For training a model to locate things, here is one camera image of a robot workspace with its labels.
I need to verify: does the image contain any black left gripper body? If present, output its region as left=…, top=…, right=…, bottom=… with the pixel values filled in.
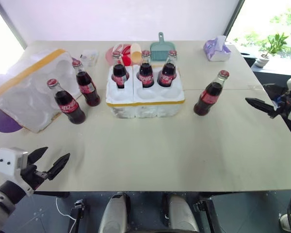
left=20, top=164, right=51, bottom=192

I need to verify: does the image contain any white floor cable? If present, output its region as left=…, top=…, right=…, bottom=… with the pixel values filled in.
left=55, top=196, right=78, bottom=233

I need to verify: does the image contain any green potted plant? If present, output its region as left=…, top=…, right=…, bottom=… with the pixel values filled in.
left=253, top=32, right=290, bottom=68

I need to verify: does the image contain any red white plastic dish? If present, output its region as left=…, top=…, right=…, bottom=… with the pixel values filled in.
left=113, top=43, right=134, bottom=67

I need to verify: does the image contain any black table leg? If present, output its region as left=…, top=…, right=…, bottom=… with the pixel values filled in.
left=193, top=193, right=224, bottom=233
left=70, top=199, right=86, bottom=233

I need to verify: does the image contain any glass cola bottle red label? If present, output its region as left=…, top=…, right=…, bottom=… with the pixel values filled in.
left=157, top=50, right=178, bottom=88
left=193, top=69, right=230, bottom=117
left=136, top=50, right=154, bottom=89
left=47, top=79, right=86, bottom=125
left=111, top=51, right=130, bottom=89
left=71, top=59, right=101, bottom=107

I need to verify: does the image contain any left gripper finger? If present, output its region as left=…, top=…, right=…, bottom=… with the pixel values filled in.
left=48, top=152, right=71, bottom=181
left=27, top=146, right=49, bottom=168

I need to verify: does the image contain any beige plastic cup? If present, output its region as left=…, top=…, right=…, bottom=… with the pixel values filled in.
left=130, top=43, right=143, bottom=65

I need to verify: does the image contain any silver rounded robot leg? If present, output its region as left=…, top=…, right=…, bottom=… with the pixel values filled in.
left=97, top=192, right=132, bottom=233
left=162, top=192, right=200, bottom=233

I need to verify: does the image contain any purple white tissue pack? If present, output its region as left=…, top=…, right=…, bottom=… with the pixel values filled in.
left=203, top=35, right=232, bottom=63

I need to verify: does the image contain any white shoe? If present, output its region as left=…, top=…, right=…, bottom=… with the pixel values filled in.
left=279, top=213, right=291, bottom=233

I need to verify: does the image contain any white foam lid yellow tape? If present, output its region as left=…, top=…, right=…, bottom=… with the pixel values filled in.
left=0, top=48, right=83, bottom=134

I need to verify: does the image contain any pink plastic plate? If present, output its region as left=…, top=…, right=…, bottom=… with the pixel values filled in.
left=104, top=46, right=117, bottom=65

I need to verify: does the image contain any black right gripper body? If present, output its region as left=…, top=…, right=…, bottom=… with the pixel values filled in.
left=268, top=91, right=291, bottom=119

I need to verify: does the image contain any teal plastic dustpan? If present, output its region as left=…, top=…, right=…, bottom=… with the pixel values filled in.
left=149, top=32, right=177, bottom=61

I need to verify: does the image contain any purple round disc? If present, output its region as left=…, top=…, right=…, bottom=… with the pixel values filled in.
left=0, top=106, right=24, bottom=133

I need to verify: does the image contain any white foam bottle tray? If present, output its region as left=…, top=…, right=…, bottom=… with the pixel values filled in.
left=106, top=64, right=186, bottom=119

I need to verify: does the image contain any clear plastic container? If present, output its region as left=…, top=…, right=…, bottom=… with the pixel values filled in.
left=80, top=49, right=99, bottom=67

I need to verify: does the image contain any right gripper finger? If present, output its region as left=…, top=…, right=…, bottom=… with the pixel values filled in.
left=268, top=108, right=283, bottom=119
left=245, top=97, right=275, bottom=113

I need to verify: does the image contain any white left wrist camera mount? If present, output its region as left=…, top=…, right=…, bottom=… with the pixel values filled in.
left=0, top=147, right=34, bottom=196

